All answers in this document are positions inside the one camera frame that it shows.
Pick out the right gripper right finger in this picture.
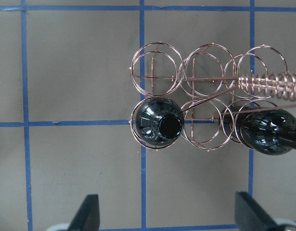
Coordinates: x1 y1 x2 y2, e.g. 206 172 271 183
235 192 278 231

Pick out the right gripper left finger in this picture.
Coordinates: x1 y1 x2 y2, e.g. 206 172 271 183
67 194 100 231

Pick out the black bottle in basket end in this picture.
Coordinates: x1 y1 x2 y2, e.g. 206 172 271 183
135 97 184 149

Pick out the black bottle under basket handle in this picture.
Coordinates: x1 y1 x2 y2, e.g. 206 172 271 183
223 106 296 155

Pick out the copper wire wine basket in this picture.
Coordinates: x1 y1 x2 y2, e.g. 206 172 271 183
129 42 296 151

